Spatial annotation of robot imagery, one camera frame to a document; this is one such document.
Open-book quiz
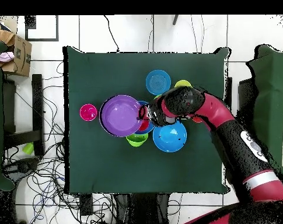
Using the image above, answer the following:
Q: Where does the pink plastic cup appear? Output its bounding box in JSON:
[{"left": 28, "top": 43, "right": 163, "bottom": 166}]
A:
[{"left": 79, "top": 103, "right": 98, "bottom": 122}]

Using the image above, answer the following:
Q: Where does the red plastic cup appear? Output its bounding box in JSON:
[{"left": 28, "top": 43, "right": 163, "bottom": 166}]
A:
[{"left": 138, "top": 120, "right": 151, "bottom": 132}]

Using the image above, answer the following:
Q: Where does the black cabinet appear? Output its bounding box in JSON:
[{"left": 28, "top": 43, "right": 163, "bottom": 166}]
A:
[{"left": 237, "top": 78, "right": 257, "bottom": 127}]

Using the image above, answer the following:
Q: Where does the black cable bundle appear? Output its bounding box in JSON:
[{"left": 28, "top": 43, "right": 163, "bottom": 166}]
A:
[{"left": 3, "top": 61, "right": 116, "bottom": 224}]

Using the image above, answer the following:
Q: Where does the yellow plastic cup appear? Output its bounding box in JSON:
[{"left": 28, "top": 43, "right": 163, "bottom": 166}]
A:
[{"left": 174, "top": 79, "right": 193, "bottom": 89}]

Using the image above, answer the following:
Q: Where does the dark grey machine foot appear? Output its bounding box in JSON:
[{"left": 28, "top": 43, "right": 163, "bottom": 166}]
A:
[{"left": 5, "top": 158, "right": 39, "bottom": 174}]

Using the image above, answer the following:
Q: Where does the black metal stand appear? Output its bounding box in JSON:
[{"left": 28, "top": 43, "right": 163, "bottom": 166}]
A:
[{"left": 2, "top": 73, "right": 45, "bottom": 157}]

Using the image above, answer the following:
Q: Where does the black square frame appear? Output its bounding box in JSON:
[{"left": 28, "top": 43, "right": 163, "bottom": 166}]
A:
[{"left": 24, "top": 15, "right": 60, "bottom": 42}]

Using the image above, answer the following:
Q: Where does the cardboard box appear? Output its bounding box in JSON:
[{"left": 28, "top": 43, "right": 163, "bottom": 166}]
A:
[{"left": 0, "top": 24, "right": 33, "bottom": 78}]

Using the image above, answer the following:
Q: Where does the dark green tablecloth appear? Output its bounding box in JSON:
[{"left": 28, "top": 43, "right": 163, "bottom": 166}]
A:
[{"left": 62, "top": 46, "right": 230, "bottom": 194}]

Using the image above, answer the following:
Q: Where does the green plastic bowl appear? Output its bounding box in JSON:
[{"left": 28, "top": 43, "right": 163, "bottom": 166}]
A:
[{"left": 125, "top": 132, "right": 149, "bottom": 148}]

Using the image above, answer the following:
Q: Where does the large blue plastic bowl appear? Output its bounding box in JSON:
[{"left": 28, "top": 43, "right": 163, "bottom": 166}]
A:
[
  {"left": 152, "top": 120, "right": 188, "bottom": 153},
  {"left": 134, "top": 100, "right": 155, "bottom": 135}
]

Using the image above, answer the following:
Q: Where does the small patterned blue bowl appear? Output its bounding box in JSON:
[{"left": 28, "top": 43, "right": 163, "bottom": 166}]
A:
[{"left": 145, "top": 69, "right": 172, "bottom": 96}]

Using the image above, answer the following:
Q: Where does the pink cloth bundle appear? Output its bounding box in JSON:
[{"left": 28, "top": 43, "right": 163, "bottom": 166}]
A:
[{"left": 0, "top": 51, "right": 15, "bottom": 63}]

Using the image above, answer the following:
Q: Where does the black power adapter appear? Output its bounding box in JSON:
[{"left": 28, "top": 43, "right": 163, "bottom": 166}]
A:
[{"left": 79, "top": 194, "right": 93, "bottom": 216}]

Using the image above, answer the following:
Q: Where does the purple plastic bowl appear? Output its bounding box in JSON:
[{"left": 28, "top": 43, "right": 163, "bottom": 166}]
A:
[{"left": 99, "top": 94, "right": 145, "bottom": 138}]

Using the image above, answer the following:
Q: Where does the green cup on floor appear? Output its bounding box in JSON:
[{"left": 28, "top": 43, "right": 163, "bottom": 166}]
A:
[{"left": 22, "top": 142, "right": 35, "bottom": 155}]

